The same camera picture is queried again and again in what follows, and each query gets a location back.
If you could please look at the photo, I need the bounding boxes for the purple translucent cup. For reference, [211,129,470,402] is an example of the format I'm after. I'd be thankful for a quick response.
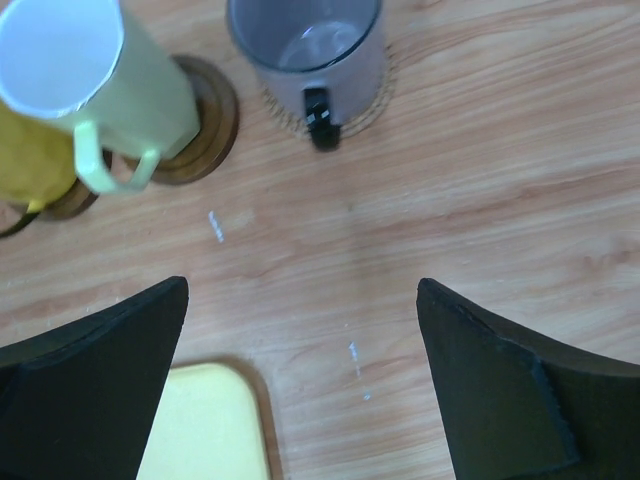
[226,0,386,152]

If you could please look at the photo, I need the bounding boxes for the yellow plastic tray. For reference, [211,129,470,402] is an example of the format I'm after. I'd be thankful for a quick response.
[137,363,271,480]

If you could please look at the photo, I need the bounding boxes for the dark brown wooden coaster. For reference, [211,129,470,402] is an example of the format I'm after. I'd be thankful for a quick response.
[152,55,240,185]

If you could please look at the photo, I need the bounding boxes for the light woven rattan coaster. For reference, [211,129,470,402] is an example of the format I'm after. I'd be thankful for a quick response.
[260,44,398,140]

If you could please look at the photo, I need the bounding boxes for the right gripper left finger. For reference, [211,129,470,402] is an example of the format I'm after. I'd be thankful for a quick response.
[1,276,189,479]

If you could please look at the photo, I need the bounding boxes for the white cup green handle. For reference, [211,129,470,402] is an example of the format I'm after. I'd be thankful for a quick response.
[1,1,200,194]

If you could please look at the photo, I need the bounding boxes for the yellow translucent cup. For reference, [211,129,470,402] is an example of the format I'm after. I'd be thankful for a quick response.
[1,104,76,238]

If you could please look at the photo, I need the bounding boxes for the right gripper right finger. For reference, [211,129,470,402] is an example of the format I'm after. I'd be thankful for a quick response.
[416,278,639,479]

